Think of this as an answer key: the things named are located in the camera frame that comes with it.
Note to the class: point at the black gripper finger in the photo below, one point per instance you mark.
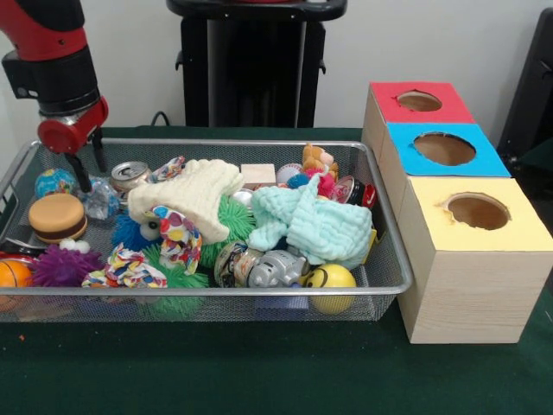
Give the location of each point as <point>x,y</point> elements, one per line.
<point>81,175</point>
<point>99,151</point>

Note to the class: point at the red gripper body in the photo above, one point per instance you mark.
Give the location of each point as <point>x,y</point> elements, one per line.
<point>71,129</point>

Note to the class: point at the clear plastic packet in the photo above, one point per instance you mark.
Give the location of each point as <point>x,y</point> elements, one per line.
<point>103,199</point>

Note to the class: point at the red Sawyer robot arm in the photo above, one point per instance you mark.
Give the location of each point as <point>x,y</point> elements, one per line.
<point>47,56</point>

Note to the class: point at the shallow mesh bin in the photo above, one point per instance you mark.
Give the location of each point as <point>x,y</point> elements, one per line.
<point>216,309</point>

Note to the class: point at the wooden box with three holes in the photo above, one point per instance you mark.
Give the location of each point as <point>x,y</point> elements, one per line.
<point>475,294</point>

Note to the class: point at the blue globe ball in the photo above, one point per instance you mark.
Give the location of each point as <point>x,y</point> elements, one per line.
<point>54,181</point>

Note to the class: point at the foam burger toy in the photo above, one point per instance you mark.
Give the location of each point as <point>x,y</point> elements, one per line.
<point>58,218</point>

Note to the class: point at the blue fuzzy toy with eyes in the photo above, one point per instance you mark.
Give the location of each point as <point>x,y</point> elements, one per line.
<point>127,231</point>

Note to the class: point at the purple spiky rubber ball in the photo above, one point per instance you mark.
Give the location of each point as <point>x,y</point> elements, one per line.
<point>65,268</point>

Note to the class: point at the colourful patterned cloth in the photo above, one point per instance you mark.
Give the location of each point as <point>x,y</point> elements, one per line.
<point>129,270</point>

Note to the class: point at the small orange basketball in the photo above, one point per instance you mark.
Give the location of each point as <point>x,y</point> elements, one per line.
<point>15,274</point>

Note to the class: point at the mint muslin cloth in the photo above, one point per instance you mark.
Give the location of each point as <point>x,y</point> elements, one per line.
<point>324,225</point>

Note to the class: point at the smooth yellow ball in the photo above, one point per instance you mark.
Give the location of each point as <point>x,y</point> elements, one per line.
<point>330,276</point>

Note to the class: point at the dark green table cloth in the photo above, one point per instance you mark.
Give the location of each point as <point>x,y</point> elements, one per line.
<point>259,372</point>
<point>542,155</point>

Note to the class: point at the black stand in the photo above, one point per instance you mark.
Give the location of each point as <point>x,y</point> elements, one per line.
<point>531,86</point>

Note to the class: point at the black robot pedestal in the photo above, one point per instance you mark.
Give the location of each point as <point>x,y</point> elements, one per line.
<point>259,65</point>

